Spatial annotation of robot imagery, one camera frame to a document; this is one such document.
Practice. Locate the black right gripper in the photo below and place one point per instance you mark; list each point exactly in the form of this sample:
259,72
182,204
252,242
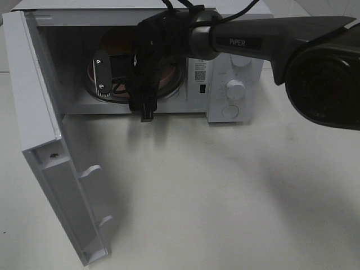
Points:
162,40

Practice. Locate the pink round plate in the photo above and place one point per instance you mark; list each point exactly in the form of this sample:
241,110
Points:
118,68

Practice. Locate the toy hamburger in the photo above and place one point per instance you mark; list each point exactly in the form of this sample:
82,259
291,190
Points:
119,40

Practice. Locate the white microwave door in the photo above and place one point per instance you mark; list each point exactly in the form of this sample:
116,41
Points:
43,140

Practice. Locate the round white door button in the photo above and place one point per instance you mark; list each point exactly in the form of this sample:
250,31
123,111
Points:
230,112

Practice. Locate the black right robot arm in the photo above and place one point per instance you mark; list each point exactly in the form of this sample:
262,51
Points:
315,58

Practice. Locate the glass microwave turntable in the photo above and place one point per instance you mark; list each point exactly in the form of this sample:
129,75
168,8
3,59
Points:
171,81

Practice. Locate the white warning label sticker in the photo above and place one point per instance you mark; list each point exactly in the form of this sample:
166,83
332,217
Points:
199,71

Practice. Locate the lower white microwave knob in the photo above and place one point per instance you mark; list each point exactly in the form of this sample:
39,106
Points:
235,89

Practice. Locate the white microwave knob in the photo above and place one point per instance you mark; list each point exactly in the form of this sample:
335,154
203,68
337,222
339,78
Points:
240,61
235,89

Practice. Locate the upper white microwave knob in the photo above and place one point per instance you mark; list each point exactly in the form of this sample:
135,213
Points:
240,61

